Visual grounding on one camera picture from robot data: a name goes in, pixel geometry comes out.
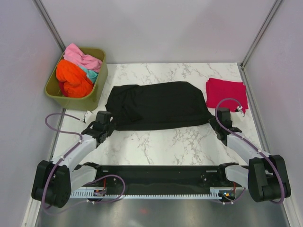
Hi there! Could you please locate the black t shirt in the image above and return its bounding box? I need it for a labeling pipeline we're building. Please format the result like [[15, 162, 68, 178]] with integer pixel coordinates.
[[106, 81, 213, 131]]

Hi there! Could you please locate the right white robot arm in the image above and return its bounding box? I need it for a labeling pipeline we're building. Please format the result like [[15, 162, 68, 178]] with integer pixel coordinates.
[[209, 108, 291, 203]]

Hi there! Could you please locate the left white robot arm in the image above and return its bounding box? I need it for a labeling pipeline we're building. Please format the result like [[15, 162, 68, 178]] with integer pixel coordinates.
[[31, 111, 115, 208]]

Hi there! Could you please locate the folded red t shirt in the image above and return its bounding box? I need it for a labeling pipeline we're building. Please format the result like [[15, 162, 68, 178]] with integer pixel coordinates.
[[206, 78, 249, 113]]

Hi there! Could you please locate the olive green plastic bin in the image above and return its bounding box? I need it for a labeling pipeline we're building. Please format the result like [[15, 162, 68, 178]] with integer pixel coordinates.
[[45, 47, 108, 111]]

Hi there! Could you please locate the teal t shirt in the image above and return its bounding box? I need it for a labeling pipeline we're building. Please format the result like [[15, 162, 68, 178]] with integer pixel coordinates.
[[79, 66, 98, 84]]

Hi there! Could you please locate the orange t shirt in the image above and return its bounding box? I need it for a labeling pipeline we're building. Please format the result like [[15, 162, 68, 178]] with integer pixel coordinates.
[[56, 59, 94, 98]]

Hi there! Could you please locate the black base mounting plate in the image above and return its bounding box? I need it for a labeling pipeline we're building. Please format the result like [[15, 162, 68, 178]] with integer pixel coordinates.
[[86, 163, 240, 194]]

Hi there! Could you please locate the pink t shirt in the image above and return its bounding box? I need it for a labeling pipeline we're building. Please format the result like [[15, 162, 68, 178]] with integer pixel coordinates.
[[63, 43, 102, 72]]

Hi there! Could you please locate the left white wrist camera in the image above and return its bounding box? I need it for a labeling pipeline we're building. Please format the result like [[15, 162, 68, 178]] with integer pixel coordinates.
[[81, 111, 93, 123]]

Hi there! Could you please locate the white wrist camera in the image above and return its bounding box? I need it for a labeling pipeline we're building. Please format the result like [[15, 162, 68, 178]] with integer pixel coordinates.
[[235, 106, 245, 118], [81, 111, 93, 123]]

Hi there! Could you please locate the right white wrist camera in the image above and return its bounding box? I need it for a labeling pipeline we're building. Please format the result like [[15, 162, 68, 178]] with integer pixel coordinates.
[[235, 106, 245, 118]]

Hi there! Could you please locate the white slotted cable duct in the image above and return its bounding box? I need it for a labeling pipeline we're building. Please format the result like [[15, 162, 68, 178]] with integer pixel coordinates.
[[70, 187, 243, 200]]

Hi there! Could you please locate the right aluminium frame post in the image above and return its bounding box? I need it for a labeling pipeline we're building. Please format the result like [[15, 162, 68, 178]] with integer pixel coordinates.
[[238, 0, 284, 70]]

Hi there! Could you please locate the aluminium frame post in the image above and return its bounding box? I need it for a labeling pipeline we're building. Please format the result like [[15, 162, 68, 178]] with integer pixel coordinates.
[[32, 0, 66, 52], [238, 0, 284, 70]]

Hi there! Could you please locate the left aluminium frame post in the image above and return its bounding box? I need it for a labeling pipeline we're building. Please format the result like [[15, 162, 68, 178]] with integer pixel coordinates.
[[32, 0, 66, 52]]

